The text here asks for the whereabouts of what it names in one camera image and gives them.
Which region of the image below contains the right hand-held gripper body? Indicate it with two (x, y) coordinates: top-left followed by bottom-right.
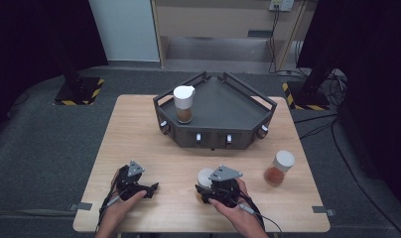
(204, 165), (244, 209)

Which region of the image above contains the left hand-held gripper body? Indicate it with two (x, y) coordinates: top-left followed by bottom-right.
(117, 160), (147, 201)

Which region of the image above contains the yellow spice jar white lid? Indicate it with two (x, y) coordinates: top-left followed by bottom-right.
(195, 167), (219, 204)

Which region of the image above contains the red spice jar white lid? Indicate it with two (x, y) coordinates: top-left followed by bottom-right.
(263, 150), (296, 187)

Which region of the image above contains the dark grey tray rack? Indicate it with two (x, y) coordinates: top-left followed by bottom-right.
(152, 70), (278, 152)

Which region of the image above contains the person's right hand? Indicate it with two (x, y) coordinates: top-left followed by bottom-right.
(207, 178), (263, 233)

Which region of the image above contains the person's left hand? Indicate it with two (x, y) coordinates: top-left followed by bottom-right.
(97, 189), (149, 234)

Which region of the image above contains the grey tape piece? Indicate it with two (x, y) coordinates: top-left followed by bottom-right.
(68, 201), (93, 211)
(312, 205), (335, 216)

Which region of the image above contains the brown spice jar white lid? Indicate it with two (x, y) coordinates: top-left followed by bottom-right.
(173, 84), (197, 125)

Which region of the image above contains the black stand with striped base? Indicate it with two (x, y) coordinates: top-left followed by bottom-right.
(281, 65), (335, 112)
(53, 49), (106, 107)

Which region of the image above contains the white panel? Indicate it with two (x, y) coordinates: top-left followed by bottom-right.
(87, 0), (161, 62)

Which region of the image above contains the wooden cabinet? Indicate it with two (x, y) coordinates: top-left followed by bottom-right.
(150, 0), (319, 72)

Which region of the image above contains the black curtain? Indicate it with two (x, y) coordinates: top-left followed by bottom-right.
(0, 0), (109, 147)
(297, 0), (401, 206)

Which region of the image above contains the left hand-held gripper cable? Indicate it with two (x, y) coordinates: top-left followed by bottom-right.
(95, 182), (123, 232)

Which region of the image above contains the hand-held gripper cable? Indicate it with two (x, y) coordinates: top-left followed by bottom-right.
(234, 197), (284, 238)
(95, 182), (123, 232)

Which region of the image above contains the right hand-held gripper cable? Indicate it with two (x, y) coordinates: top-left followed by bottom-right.
(234, 197), (284, 238)

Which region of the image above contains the tangled cable bundle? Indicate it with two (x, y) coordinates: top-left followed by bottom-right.
(326, 68), (349, 107)

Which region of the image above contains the black socket cable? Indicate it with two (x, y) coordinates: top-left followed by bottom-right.
(267, 6), (300, 76)

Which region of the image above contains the white wall socket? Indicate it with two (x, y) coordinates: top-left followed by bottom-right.
(268, 0), (296, 13)

